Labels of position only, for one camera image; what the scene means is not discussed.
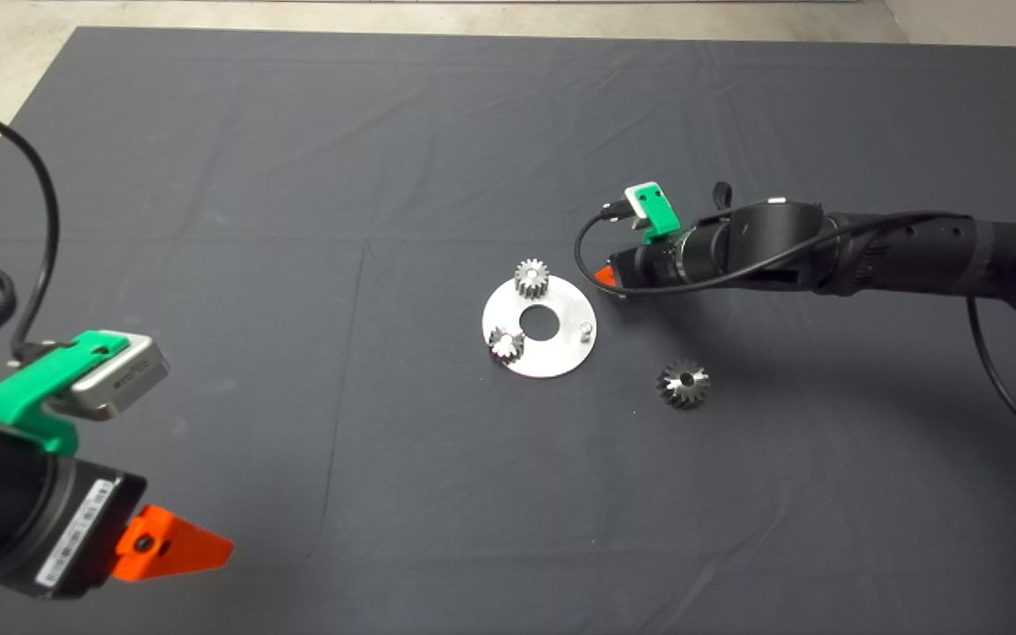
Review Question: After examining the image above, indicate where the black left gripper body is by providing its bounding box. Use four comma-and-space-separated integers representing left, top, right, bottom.
0, 454, 147, 601

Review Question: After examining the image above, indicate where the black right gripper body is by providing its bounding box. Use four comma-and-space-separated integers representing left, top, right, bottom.
609, 231, 699, 288

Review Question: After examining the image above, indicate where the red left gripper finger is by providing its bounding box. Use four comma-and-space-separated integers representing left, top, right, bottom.
113, 504, 235, 583

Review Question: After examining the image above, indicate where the large steel gear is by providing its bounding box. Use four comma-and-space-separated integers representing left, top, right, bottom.
656, 358, 711, 410

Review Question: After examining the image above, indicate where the round metal plate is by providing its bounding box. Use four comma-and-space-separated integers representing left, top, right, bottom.
482, 275, 598, 379

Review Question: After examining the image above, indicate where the dark grey table cloth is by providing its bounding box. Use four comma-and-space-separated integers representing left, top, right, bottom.
0, 26, 1016, 635

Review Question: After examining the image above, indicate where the green right camera mount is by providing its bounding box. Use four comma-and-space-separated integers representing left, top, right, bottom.
634, 183, 682, 245

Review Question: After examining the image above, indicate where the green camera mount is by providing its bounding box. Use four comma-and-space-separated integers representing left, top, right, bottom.
0, 331, 130, 455
634, 183, 682, 245

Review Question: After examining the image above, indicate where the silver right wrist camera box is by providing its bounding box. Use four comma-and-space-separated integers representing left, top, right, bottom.
601, 183, 661, 221

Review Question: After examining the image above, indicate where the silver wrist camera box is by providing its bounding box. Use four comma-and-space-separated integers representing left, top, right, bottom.
601, 183, 661, 221
49, 333, 170, 422

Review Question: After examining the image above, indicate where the green left camera mount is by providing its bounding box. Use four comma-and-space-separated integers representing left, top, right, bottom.
0, 331, 130, 455

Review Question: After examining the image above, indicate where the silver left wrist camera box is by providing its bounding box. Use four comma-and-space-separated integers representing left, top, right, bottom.
49, 333, 170, 422

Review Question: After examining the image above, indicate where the black left camera cable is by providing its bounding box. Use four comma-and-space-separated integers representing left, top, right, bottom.
0, 95, 61, 358

